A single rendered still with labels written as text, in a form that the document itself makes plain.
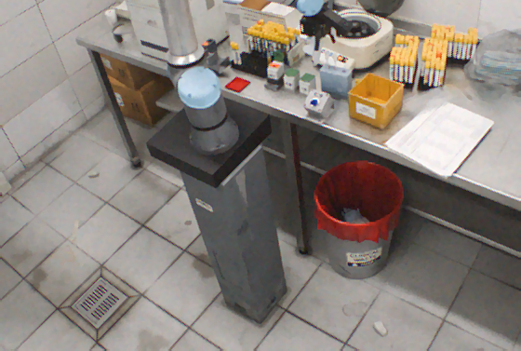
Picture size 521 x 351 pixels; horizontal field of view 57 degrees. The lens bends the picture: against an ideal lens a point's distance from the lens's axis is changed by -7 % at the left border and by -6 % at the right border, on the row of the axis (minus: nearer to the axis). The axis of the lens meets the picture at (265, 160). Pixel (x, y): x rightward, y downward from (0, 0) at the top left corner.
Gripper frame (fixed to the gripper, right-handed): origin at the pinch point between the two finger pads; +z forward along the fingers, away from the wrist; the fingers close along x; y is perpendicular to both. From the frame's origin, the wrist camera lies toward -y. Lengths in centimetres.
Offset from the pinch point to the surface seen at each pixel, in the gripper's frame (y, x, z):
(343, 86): -6.7, 2.0, 9.6
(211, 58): 46.7, 3.4, 9.2
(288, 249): 18, 13, 103
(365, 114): -18.1, 11.2, 11.2
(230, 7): 66, -39, 12
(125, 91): 154, -34, 79
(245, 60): 37.0, -4.4, 12.9
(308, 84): 4.9, 5.5, 9.5
